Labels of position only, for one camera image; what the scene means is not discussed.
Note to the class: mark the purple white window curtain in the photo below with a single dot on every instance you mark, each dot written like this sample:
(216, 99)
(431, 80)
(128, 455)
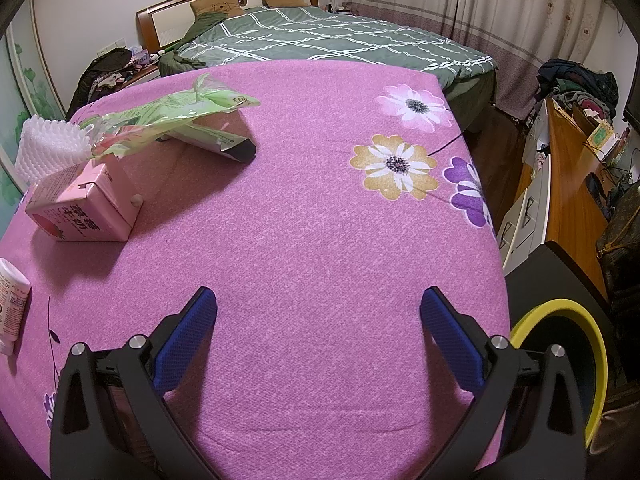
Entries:
(520, 35)

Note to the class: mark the white paper cup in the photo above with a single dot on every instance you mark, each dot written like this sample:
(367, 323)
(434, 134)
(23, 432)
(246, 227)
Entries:
(14, 293)

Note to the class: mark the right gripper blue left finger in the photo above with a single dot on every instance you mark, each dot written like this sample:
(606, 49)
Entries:
(177, 338)

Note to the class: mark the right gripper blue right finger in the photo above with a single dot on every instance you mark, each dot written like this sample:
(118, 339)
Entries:
(458, 336)

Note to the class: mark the yellow rimmed trash bin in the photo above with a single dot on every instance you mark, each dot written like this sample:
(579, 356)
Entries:
(567, 323)

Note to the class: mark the black packaging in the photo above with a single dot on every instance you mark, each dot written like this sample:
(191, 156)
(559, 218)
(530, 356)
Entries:
(226, 135)

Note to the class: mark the pink floral table cloth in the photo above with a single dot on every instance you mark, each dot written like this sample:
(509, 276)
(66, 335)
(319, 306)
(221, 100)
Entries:
(361, 195)

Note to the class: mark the white bedside cabinet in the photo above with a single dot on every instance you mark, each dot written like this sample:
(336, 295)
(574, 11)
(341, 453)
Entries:
(149, 73)

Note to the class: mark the wooden bed headboard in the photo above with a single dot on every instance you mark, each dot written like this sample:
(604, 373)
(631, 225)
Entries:
(164, 23)

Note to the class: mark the pink milk carton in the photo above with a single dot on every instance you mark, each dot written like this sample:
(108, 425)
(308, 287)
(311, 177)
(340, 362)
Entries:
(92, 202)

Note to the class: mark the pile of dark clothes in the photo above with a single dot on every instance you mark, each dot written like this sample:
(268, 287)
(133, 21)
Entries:
(570, 83)

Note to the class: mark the green checked bed quilt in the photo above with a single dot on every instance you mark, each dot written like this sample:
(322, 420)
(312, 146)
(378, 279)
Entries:
(308, 33)

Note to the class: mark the orange wooden desk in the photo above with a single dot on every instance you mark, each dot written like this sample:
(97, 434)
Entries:
(554, 209)

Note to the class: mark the white foam fruit net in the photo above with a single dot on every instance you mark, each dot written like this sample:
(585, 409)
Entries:
(49, 146)

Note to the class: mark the green plastic wrapper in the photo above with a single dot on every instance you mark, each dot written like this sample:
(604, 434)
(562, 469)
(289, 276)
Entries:
(124, 133)

